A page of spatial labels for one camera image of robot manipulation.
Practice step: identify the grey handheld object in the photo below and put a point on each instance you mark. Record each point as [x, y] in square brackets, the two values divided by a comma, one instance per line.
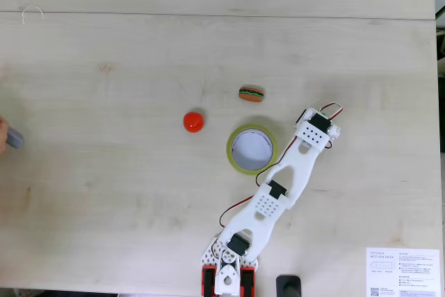
[15, 138]

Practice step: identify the person's hand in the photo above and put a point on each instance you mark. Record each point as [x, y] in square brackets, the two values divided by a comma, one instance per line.
[2, 135]

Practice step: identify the toy hamburger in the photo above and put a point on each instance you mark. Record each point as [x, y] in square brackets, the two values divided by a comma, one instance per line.
[251, 94]

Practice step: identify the clear packing tape roll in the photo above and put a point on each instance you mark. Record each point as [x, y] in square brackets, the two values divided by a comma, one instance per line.
[230, 152]

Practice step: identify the red toy strawberry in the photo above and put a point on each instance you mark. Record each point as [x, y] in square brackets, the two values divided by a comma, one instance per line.
[193, 123]

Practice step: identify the red table clamp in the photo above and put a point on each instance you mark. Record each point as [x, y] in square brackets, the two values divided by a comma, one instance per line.
[208, 281]
[248, 281]

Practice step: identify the white printed paper sheet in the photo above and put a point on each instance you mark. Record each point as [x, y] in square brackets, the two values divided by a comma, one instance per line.
[400, 272]

